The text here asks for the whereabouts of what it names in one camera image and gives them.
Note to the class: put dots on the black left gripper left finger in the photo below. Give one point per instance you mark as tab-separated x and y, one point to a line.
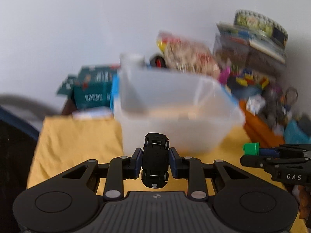
120	169

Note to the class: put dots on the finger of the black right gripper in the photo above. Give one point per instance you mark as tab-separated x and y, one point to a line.
262	162
268	152

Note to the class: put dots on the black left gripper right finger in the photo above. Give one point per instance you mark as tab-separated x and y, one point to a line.
192	170

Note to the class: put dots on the small green block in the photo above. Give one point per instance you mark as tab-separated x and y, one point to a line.
251	149

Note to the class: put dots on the black toy car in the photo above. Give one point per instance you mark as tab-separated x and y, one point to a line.
155	160

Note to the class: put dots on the orange box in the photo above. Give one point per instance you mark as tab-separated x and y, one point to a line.
258	131

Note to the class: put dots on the small white carton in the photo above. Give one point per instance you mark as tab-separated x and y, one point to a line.
255	104

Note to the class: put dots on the translucent white plastic bin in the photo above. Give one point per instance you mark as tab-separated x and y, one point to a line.
194	111

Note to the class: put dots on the yellow cloth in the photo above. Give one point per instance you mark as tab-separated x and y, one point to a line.
65	142

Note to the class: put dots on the clear box of blocks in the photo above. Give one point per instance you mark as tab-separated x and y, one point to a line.
250	71

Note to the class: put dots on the dark green printed box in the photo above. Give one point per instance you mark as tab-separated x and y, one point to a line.
91	87

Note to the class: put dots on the bag of snacks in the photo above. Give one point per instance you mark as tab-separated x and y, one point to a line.
187	55

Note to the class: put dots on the round decorated tin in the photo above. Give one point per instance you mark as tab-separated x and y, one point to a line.
263	25

